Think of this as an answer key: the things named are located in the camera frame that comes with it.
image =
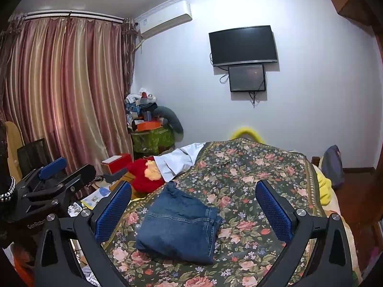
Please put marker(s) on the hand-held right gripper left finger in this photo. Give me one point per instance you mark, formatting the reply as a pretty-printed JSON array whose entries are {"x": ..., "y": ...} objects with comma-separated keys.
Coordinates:
[{"x": 112, "y": 212}]

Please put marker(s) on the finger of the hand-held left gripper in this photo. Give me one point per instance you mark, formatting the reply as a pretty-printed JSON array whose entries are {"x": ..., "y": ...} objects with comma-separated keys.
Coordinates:
[
  {"x": 77, "y": 176},
  {"x": 54, "y": 167}
]

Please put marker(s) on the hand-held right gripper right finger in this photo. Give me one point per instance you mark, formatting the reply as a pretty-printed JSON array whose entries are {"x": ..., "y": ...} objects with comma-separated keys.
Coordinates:
[{"x": 273, "y": 212}]

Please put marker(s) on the blue denim jacket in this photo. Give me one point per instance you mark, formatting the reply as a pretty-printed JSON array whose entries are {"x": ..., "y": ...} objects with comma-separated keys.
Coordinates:
[{"x": 176, "y": 227}]

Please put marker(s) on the person's left forearm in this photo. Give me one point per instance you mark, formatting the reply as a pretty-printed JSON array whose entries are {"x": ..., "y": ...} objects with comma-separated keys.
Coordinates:
[{"x": 6, "y": 161}]

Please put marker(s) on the pile of clothes and bags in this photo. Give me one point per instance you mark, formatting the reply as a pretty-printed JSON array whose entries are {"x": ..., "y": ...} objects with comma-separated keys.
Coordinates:
[{"x": 137, "y": 104}]

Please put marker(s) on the pile of booklets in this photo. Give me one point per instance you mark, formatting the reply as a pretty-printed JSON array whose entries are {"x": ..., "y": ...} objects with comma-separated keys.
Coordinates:
[{"x": 95, "y": 195}]

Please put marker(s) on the black chair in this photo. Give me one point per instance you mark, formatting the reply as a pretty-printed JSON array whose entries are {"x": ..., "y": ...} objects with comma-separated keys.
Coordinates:
[{"x": 30, "y": 155}]

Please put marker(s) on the red box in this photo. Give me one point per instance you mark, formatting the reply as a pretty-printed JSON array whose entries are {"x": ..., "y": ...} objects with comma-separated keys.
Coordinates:
[{"x": 116, "y": 163}]

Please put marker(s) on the orange bag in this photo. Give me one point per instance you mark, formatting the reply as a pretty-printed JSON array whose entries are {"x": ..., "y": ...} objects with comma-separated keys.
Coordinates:
[{"x": 21, "y": 260}]

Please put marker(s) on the red plush toy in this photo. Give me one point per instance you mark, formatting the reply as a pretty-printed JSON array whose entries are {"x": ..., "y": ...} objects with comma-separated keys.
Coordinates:
[{"x": 140, "y": 179}]

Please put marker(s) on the dark floral blanket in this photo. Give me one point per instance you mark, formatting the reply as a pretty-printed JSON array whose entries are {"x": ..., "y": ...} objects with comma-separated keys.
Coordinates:
[{"x": 239, "y": 179}]

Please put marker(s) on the yellow blanket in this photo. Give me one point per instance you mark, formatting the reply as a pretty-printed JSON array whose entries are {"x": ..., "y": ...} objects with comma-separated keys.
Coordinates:
[{"x": 324, "y": 191}]

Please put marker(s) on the wooden bed footboard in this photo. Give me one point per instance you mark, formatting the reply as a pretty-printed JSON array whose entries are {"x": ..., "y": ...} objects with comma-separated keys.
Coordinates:
[{"x": 315, "y": 160}]

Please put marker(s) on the grey backpack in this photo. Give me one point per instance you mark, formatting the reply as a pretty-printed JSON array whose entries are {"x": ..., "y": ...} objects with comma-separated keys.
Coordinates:
[{"x": 332, "y": 167}]

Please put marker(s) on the striped pink gold curtain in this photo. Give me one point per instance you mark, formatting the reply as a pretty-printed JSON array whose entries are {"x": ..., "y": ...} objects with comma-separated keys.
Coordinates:
[{"x": 74, "y": 95}]

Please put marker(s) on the white cloth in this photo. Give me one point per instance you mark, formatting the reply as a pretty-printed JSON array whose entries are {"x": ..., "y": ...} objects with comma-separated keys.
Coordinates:
[{"x": 176, "y": 161}]

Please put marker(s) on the yellow fuzzy pillow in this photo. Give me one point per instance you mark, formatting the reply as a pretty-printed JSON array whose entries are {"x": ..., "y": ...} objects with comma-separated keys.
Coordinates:
[{"x": 247, "y": 131}]

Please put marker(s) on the orange box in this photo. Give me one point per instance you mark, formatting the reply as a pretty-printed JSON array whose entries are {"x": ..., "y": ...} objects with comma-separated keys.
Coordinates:
[{"x": 148, "y": 125}]

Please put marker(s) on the cream printed bed sheet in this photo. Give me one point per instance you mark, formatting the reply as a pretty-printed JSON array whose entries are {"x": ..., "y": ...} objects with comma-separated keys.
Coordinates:
[{"x": 351, "y": 251}]

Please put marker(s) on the grey plush pillow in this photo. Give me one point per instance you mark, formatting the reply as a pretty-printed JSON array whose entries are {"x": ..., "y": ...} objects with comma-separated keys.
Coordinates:
[{"x": 173, "y": 119}]

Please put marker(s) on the white air conditioner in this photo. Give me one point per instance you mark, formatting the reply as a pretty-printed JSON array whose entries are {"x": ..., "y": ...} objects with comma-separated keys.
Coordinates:
[{"x": 164, "y": 21}]

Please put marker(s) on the small black wall monitor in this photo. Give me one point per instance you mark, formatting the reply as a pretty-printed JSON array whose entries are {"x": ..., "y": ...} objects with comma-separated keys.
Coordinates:
[{"x": 247, "y": 77}]

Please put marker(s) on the curtain rail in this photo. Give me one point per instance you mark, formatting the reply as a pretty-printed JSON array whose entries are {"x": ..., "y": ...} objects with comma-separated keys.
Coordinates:
[{"x": 74, "y": 14}]

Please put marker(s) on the black wall television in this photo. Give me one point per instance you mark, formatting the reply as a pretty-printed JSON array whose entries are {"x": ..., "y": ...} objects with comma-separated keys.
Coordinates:
[{"x": 242, "y": 44}]

